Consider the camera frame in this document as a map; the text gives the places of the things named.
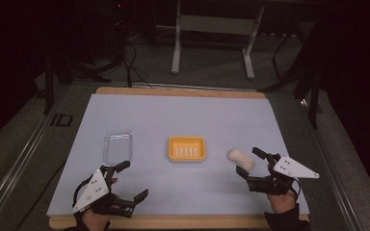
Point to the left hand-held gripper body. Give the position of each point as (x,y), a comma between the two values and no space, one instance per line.
(93,189)

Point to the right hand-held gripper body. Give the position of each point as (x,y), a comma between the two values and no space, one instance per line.
(290,168)

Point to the clear plastic container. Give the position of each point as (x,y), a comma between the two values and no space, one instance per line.
(117,149)

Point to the yellow soap dish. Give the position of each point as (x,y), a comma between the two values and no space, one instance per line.
(186,150)

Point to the person's left hand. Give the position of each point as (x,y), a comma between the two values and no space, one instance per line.
(95,221)

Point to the person's right hand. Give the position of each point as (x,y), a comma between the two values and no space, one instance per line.
(282,202)

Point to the black metal stand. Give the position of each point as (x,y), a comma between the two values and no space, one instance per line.
(48,83)
(314,96)

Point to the light blue table mat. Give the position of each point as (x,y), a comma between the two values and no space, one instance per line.
(179,115)

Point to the dark equipment with red lights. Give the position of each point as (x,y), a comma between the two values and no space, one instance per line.
(119,9)

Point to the white metal desk frame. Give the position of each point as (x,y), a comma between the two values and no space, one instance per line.
(212,25)

